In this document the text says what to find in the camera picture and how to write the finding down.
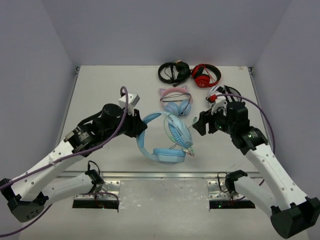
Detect pink blue cat-ear headphones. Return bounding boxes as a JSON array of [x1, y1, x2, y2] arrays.
[[158, 85, 193, 117]]

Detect red headphones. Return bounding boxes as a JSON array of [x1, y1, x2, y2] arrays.
[[191, 63, 222, 88]]

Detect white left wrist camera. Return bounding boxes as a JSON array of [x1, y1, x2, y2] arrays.
[[118, 92, 140, 116]]

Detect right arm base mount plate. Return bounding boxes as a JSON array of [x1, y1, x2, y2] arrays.
[[206, 178, 254, 201]]

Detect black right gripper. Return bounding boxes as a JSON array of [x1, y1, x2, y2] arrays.
[[192, 103, 235, 136]]

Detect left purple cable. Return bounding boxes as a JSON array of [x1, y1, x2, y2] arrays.
[[0, 86, 131, 237]]

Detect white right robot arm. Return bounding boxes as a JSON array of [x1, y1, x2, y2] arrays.
[[193, 101, 320, 239]]

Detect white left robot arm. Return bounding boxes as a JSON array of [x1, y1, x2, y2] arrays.
[[0, 103, 147, 223]]

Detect aluminium table edge rail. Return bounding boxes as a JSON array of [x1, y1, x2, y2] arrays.
[[59, 170, 261, 180]]

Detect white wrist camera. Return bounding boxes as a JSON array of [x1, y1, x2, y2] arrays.
[[118, 92, 140, 116], [206, 93, 233, 115]]

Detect green headphone cable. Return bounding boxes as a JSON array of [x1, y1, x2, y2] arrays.
[[163, 114, 201, 159]]

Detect light blue gaming headphones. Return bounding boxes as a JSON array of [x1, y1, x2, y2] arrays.
[[136, 111, 196, 165]]

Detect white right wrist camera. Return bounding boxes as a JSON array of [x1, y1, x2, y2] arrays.
[[206, 93, 233, 115]]

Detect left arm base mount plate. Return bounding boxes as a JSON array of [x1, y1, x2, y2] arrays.
[[73, 179, 121, 203]]

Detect white black headphones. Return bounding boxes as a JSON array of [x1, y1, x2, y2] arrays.
[[205, 85, 242, 105]]

